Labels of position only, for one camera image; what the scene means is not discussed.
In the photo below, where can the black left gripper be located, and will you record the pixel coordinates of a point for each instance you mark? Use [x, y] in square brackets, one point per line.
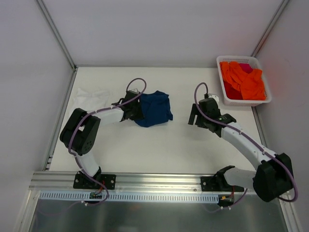
[134, 109]

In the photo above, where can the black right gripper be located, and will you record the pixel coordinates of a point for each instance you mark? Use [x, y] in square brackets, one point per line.
[200, 119]

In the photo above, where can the blue printed t-shirt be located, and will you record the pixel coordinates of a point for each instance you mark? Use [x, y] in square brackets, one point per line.
[156, 109]

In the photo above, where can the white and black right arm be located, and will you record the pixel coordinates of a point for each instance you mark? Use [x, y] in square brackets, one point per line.
[273, 173]

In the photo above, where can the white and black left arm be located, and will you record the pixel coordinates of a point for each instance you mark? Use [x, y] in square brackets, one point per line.
[80, 131]

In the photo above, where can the red t-shirt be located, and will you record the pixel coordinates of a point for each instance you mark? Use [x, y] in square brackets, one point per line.
[232, 93]

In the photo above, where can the white folded t-shirt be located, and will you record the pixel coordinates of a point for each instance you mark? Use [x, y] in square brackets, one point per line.
[90, 101]

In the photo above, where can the orange t-shirt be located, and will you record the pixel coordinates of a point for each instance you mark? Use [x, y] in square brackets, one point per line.
[251, 86]

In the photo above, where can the pink t-shirt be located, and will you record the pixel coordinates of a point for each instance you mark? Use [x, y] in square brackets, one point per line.
[246, 67]

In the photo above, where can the white plastic laundry basket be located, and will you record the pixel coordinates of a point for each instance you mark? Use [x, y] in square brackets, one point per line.
[254, 63]

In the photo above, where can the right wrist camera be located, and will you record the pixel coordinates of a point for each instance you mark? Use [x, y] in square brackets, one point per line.
[214, 97]

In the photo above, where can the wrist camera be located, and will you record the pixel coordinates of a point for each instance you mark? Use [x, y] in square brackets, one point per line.
[134, 91]
[214, 97]

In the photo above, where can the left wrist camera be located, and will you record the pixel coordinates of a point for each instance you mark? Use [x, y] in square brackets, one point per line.
[134, 91]

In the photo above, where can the aluminium mounting rail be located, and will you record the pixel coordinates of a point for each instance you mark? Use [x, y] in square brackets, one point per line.
[153, 183]

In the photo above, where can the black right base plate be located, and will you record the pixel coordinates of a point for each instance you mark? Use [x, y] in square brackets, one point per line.
[210, 183]

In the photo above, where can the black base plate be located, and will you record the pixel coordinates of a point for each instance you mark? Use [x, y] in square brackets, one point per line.
[81, 181]
[210, 183]

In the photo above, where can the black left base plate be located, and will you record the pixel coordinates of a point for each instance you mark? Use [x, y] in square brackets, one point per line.
[81, 181]

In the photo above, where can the slotted white cable duct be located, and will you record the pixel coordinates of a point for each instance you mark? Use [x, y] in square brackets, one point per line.
[129, 197]

